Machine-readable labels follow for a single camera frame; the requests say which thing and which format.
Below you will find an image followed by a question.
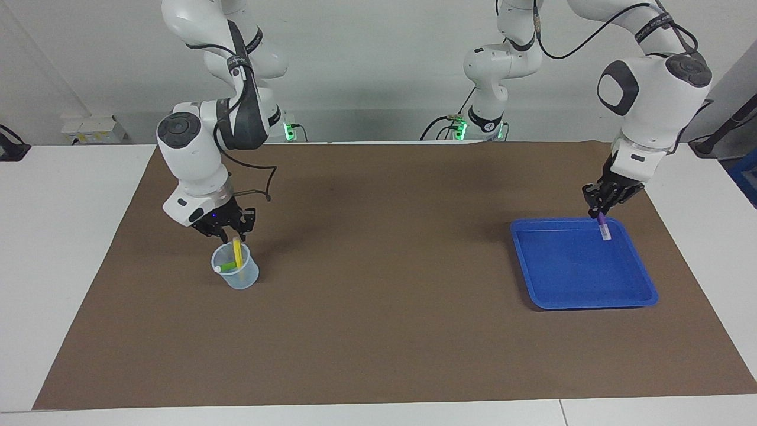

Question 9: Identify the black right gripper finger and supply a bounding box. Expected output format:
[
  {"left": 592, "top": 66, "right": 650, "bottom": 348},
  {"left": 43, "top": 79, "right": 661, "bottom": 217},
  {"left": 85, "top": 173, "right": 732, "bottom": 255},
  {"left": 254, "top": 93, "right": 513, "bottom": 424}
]
[
  {"left": 233, "top": 206, "right": 257, "bottom": 243},
  {"left": 190, "top": 218, "right": 229, "bottom": 243}
]

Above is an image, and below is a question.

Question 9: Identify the blue plastic tray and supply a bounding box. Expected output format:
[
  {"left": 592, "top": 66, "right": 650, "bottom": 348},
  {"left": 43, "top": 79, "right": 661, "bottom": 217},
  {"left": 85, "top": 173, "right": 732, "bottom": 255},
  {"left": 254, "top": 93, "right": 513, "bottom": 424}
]
[{"left": 510, "top": 217, "right": 659, "bottom": 311}]

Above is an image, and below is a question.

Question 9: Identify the clear plastic cup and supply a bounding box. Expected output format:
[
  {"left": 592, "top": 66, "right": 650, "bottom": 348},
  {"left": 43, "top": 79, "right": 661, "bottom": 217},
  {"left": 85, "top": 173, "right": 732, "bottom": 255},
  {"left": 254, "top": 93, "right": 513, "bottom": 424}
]
[{"left": 211, "top": 241, "right": 260, "bottom": 290}]

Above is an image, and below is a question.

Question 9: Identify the black stand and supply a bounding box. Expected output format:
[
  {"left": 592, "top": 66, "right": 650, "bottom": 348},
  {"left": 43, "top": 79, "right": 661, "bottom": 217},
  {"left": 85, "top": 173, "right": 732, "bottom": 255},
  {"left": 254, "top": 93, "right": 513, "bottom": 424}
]
[{"left": 689, "top": 95, "right": 757, "bottom": 158}]

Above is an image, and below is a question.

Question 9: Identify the blue crate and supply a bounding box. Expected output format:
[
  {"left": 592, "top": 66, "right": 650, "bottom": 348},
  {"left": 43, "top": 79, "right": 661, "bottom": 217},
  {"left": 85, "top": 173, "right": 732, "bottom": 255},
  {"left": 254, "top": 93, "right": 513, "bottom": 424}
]
[{"left": 729, "top": 148, "right": 757, "bottom": 208}]

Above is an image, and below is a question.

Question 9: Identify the brown table mat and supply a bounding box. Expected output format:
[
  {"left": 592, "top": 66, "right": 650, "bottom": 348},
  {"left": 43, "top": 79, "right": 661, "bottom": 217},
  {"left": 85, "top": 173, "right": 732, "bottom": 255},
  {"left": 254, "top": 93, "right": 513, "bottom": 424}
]
[{"left": 33, "top": 141, "right": 757, "bottom": 411}]

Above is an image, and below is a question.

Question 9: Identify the black table clamp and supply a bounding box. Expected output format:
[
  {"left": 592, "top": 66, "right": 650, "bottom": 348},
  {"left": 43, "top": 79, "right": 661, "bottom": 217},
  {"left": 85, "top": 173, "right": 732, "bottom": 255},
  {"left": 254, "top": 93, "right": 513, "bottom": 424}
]
[{"left": 0, "top": 124, "right": 31, "bottom": 162}]

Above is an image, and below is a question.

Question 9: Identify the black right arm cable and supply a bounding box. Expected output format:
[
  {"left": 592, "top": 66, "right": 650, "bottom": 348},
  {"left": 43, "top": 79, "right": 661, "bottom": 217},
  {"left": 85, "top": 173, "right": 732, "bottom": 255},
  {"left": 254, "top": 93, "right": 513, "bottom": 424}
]
[{"left": 186, "top": 41, "right": 277, "bottom": 202}]

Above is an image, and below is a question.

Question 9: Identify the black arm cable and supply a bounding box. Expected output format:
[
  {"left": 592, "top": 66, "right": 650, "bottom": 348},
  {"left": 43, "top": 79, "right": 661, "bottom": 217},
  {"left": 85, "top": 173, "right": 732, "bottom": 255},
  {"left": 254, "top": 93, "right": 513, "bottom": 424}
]
[
  {"left": 532, "top": 0, "right": 714, "bottom": 156},
  {"left": 186, "top": 41, "right": 277, "bottom": 202}
]

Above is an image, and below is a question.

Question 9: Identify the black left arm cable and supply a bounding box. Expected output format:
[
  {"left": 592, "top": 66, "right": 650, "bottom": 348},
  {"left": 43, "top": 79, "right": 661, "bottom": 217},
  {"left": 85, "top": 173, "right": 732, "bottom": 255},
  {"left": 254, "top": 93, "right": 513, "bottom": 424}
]
[{"left": 532, "top": 0, "right": 714, "bottom": 156}]

